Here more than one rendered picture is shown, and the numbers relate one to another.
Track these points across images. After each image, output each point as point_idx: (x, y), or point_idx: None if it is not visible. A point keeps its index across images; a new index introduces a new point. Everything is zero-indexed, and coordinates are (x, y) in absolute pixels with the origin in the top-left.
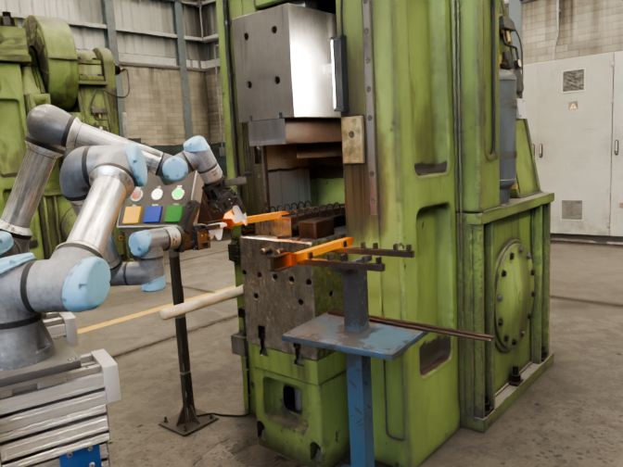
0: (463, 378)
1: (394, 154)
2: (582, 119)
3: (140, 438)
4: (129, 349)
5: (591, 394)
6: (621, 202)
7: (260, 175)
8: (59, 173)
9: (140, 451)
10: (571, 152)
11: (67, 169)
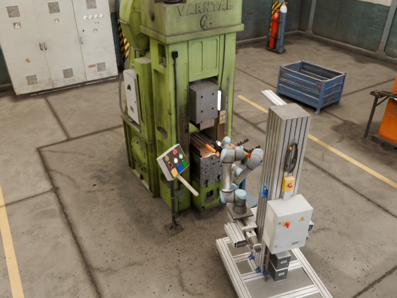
0: None
1: (231, 117)
2: (62, 28)
3: (178, 241)
4: (74, 246)
5: None
6: (88, 65)
7: (186, 136)
8: (254, 165)
9: (188, 241)
10: (61, 45)
11: (259, 162)
